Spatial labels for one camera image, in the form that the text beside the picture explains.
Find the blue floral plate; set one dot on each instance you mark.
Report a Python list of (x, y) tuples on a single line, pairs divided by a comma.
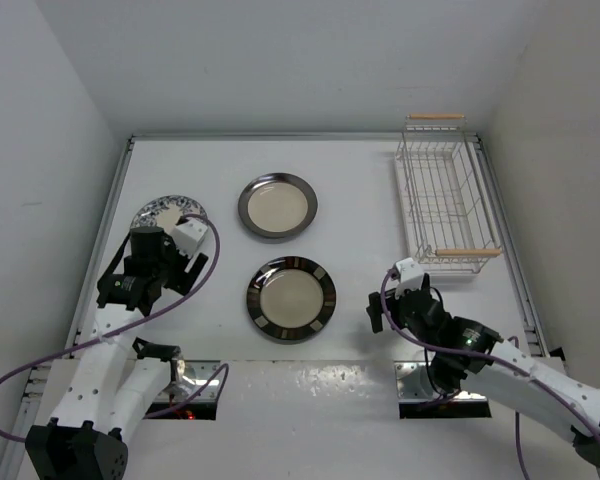
[(166, 211)]

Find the white wire dish rack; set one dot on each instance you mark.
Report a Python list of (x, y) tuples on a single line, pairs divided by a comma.
[(448, 132)]

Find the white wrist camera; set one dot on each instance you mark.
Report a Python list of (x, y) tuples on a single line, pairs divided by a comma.
[(188, 235), (409, 276)]

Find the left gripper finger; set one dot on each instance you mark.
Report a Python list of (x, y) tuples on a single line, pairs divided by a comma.
[(177, 281), (191, 275)]

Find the metal base plate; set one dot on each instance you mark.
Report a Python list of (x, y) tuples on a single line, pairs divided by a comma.
[(191, 376), (413, 386)]

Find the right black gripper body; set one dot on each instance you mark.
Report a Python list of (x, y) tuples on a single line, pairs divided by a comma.
[(391, 298)]

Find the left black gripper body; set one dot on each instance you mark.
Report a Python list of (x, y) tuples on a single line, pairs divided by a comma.
[(172, 259)]

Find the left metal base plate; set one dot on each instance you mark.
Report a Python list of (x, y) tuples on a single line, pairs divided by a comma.
[(191, 376)]

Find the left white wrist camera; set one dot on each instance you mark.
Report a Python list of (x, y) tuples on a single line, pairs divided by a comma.
[(188, 235)]

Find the black checkered rim plate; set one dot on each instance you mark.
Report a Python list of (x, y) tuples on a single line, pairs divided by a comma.
[(291, 299)]

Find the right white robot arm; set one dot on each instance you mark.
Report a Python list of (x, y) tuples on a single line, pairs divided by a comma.
[(465, 355)]

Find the dark rimmed cream plate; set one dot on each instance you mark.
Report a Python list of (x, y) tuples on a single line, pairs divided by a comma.
[(277, 206)]

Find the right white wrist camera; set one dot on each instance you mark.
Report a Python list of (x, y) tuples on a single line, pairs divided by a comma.
[(409, 276)]

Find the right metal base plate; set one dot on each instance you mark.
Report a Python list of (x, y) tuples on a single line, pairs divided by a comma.
[(413, 386)]

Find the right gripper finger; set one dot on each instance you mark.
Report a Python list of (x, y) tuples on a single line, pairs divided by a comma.
[(375, 312), (438, 295)]

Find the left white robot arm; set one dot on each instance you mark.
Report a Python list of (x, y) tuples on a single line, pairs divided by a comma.
[(119, 375)]

